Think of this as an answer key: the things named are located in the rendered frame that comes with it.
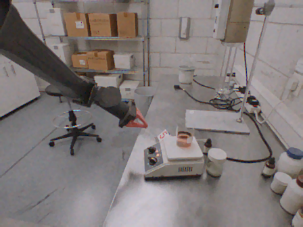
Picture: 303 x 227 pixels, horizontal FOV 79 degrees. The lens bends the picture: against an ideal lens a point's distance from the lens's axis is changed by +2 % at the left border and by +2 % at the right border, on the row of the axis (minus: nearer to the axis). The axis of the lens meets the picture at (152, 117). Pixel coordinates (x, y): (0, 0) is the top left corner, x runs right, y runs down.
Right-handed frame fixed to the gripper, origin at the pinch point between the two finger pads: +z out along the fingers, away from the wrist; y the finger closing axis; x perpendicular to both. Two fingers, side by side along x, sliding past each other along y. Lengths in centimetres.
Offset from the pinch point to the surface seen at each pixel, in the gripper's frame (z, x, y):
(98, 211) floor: 30, 91, 27
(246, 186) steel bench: 33.0, -9.9, -18.1
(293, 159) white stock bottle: 37.3, -25.7, -16.5
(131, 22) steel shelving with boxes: -21, -13, 207
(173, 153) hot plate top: 9.8, -1.9, -10.4
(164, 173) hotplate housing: 11.2, 5.0, -13.0
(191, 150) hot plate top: 14.7, -6.0, -9.4
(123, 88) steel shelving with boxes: 20, 64, 201
